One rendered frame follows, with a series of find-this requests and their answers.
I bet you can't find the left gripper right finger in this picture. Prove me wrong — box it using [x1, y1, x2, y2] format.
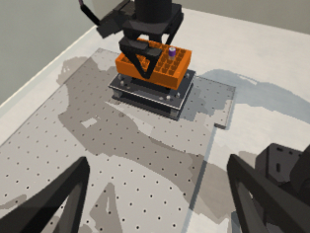
[226, 154, 310, 233]

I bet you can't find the orange tube rack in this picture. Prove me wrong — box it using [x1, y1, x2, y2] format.
[116, 39, 192, 90]

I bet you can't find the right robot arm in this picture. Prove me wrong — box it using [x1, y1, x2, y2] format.
[96, 15, 310, 233]

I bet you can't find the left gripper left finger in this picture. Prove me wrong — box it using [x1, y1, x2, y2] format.
[0, 156, 90, 233]

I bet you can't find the purple-capped vial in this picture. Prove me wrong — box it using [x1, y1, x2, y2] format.
[169, 47, 176, 60]

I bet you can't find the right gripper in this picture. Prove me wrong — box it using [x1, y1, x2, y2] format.
[99, 0, 184, 79]

